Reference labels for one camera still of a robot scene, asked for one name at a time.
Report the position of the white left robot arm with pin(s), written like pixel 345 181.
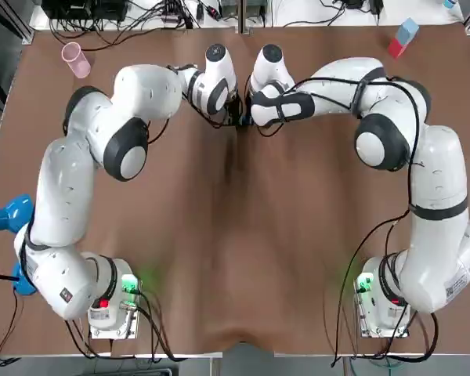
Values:
pixel 62 188

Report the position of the black desktop box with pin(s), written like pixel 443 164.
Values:
pixel 82 8

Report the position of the red foam block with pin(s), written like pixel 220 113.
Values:
pixel 397 49

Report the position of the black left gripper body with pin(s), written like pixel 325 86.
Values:
pixel 234 111

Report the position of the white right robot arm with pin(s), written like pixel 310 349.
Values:
pixel 434 176

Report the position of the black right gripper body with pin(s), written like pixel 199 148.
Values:
pixel 244 124

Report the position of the pink plastic cup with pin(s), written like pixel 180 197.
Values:
pixel 76 58

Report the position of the light blue foam block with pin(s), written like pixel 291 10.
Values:
pixel 409 31

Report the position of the aluminium frame post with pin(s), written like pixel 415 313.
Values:
pixel 242 15

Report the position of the white desk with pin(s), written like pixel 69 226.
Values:
pixel 290 17

